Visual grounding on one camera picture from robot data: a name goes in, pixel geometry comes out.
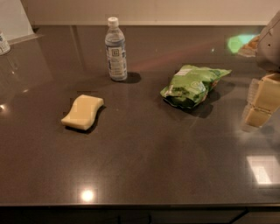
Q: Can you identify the white board leaning on wall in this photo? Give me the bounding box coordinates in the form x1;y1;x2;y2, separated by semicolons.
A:
0;0;34;40

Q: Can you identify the white can at left edge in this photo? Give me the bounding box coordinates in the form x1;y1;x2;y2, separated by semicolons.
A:
0;31;11;55

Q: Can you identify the green rice chip bag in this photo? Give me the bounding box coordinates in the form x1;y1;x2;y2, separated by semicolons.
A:
160;65;231;109

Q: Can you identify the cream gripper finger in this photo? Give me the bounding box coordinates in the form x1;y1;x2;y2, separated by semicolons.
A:
243;73;280;128

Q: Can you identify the yellow sponge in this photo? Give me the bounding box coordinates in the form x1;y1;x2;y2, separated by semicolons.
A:
61;94;104;130

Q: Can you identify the clear plastic water bottle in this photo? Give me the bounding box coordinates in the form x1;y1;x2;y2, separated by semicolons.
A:
105;17;127;81

